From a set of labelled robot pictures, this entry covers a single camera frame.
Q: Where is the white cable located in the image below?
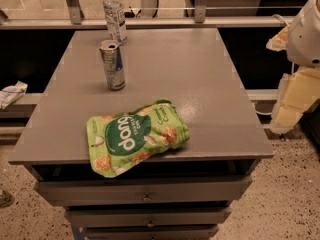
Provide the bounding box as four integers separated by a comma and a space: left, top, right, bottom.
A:
272, 13, 292, 27

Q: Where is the silver blue redbull can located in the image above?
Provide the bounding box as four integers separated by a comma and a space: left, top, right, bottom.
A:
99, 40, 125, 91

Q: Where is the clear plastic water bottle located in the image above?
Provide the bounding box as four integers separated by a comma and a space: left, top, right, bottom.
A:
103, 0, 127, 45

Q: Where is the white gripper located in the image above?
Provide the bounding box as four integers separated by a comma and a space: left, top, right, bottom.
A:
266, 0, 320, 134

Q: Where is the grey metal railing frame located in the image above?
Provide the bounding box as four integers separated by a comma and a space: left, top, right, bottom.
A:
0, 0, 293, 30

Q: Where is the grey drawer cabinet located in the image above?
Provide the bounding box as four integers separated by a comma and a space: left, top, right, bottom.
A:
9, 29, 272, 240

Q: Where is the dark shoe tip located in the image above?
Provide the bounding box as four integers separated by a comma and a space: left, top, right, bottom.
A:
0, 189, 14, 208

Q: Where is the white wipes packet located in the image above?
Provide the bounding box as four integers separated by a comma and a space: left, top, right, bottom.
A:
0, 81, 28, 109

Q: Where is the green dang chips bag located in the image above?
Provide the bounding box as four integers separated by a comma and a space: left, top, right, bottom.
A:
86, 100, 190, 178

